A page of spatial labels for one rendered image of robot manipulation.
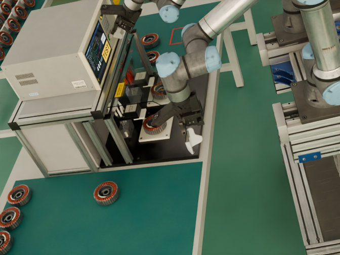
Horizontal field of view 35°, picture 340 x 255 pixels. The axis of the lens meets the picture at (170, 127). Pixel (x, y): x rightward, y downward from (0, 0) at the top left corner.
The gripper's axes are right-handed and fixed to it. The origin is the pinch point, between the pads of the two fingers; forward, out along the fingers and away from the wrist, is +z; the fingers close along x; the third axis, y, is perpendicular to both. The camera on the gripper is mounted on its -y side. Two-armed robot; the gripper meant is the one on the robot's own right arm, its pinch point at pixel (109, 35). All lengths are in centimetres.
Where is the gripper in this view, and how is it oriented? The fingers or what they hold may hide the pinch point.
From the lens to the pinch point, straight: 250.3
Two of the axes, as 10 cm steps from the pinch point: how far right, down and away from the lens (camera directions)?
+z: -4.6, 5.8, 6.7
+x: 1.3, -7.0, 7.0
